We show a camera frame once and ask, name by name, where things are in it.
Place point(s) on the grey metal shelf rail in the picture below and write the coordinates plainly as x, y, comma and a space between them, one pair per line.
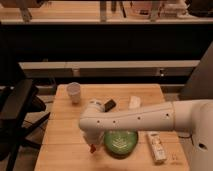
109, 68

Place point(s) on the green ceramic bowl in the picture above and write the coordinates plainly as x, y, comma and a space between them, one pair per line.
120, 143

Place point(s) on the white paper cup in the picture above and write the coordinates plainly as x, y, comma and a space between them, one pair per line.
74, 92

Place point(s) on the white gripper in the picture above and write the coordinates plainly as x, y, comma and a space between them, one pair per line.
92, 137

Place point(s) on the black office chair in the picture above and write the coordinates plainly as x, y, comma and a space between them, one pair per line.
19, 101

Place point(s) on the red pepper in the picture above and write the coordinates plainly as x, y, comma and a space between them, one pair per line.
92, 148

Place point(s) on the black rectangular block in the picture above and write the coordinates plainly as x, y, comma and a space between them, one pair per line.
109, 105

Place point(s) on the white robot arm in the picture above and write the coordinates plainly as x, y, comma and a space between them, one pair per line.
191, 116

